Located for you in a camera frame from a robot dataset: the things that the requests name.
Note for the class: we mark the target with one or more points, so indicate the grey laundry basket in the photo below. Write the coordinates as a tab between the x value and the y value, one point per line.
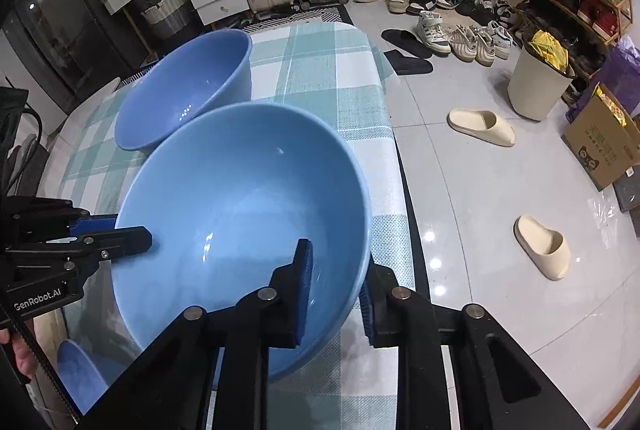
167	15

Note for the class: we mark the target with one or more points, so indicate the yellow plastic bag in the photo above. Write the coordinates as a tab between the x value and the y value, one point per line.
550	50

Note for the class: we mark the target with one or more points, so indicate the cardboard box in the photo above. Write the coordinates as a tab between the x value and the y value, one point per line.
595	145

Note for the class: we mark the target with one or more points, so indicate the person's left hand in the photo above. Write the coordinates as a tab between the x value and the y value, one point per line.
21	360

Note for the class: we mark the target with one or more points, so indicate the cream slipper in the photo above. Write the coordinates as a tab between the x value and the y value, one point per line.
542	250
480	127

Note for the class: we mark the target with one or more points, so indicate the purple plastic bag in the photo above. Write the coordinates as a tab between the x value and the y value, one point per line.
617	70

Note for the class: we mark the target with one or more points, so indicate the cream waste bin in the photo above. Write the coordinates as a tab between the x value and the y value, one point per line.
535	90

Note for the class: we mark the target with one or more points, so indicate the black slipper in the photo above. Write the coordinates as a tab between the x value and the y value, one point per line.
410	65
405	41

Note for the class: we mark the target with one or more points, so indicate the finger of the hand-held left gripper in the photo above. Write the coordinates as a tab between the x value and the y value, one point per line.
125	241
95	225

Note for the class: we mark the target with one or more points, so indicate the patterned grey rug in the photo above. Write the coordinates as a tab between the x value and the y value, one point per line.
320	17

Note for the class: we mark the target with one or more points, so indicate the dark refrigerator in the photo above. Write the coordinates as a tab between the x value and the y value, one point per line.
75	20

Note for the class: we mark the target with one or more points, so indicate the wooden shoe rack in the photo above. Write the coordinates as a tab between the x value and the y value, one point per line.
625	10

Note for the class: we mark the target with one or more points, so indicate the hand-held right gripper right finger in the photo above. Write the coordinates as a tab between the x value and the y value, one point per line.
367	315

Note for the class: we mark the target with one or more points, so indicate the dark floor mat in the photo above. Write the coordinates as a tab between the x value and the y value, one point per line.
629	190

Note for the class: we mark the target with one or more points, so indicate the teal plaid tablecloth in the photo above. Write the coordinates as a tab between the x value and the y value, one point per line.
325	75

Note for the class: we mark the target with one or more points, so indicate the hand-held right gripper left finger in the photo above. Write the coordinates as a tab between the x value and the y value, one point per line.
302	300

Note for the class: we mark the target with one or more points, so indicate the blue bowl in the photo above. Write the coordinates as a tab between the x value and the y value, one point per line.
185	80
240	210
80	375

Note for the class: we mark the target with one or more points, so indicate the pile of assorted shoes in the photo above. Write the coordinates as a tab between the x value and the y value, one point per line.
460	35

